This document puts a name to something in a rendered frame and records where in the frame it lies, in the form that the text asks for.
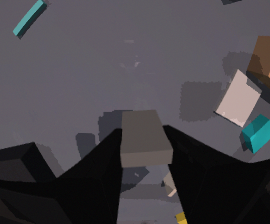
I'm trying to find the yellow rectangular block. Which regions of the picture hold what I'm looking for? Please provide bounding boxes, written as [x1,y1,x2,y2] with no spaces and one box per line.
[176,212,187,224]

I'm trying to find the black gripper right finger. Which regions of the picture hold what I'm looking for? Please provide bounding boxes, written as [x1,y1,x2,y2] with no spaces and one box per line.
[163,124,270,224]

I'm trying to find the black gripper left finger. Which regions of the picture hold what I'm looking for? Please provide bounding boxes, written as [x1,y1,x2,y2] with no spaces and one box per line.
[0,128,123,224]

